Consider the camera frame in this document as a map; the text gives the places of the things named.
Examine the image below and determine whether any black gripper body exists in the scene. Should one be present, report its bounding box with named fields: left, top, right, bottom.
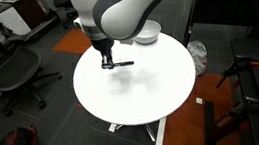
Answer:
left=91, top=35, right=117, bottom=55

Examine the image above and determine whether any teal marker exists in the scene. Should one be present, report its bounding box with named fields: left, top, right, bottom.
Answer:
left=101, top=60, right=136, bottom=71

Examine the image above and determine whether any white bowl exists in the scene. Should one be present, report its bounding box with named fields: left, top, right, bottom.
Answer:
left=132, top=18, right=164, bottom=46

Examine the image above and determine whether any black swivel office chair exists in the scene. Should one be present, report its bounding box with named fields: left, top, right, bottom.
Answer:
left=52, top=0, right=81, bottom=32

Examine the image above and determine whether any black electric scooter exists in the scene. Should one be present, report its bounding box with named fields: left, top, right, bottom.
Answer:
left=0, top=0, right=62, bottom=47

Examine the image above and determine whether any dark wood cabinet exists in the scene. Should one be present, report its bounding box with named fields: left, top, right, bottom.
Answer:
left=10, top=0, right=49, bottom=33

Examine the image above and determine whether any white table base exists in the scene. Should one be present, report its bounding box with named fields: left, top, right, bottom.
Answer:
left=107, top=115, right=171, bottom=145

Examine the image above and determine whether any black mesh office chair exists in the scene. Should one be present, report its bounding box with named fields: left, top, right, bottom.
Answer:
left=0, top=0, right=68, bottom=118

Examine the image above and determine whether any white paper scrap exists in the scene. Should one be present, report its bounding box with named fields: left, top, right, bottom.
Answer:
left=195, top=96, right=204, bottom=105

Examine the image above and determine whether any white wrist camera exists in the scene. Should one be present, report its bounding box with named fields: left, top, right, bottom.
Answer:
left=118, top=37, right=136, bottom=48

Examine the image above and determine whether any black upright post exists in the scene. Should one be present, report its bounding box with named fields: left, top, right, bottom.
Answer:
left=199, top=100, right=221, bottom=145

